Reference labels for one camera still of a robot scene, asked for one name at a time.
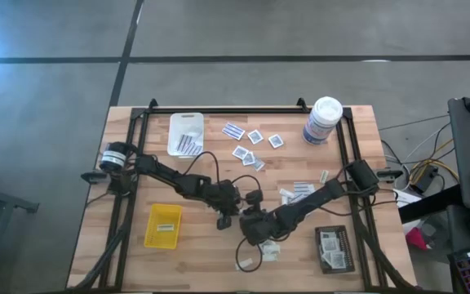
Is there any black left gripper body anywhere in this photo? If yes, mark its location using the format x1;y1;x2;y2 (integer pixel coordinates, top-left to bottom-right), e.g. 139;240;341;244
208;179;243;230

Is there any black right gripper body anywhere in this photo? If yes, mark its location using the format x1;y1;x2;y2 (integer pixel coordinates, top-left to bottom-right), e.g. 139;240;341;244
238;189;281;246

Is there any dark striped bandage packet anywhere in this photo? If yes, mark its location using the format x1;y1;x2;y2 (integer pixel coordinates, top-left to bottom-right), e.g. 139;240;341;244
176;133;193;153

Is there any white plastic bin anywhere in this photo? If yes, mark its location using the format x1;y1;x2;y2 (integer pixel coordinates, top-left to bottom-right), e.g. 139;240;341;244
166;112;206;159

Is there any yellow plastic basket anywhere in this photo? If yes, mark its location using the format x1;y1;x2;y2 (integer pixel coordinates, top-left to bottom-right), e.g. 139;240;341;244
144;203;183;250

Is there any dark grey plastic tray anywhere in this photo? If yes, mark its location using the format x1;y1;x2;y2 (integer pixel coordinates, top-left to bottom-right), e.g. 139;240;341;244
315;225;357;275

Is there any white wipes canister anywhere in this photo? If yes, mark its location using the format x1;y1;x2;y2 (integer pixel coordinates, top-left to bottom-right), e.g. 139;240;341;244
302;96;344;146

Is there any white paper sheet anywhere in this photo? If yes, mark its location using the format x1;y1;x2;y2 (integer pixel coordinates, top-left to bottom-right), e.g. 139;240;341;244
393;188;423;208

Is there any red object on floor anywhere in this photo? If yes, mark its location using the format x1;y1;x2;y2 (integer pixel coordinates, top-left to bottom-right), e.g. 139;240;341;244
405;227;430;251

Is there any black power adapter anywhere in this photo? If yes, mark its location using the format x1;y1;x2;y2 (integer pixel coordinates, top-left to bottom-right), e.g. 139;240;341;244
408;165;440;195

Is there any black desk beam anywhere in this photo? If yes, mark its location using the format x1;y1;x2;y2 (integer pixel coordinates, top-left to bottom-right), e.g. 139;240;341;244
397;184;464;225

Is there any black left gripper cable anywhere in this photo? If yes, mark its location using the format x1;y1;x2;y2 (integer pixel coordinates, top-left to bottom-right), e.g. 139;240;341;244
185;150;263;193

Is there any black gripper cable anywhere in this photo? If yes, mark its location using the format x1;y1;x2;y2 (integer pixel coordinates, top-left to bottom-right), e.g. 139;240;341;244
185;150;263;193
234;236;264;274

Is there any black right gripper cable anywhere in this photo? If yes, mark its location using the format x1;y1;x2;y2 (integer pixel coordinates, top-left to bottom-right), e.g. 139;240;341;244
234;236;264;274

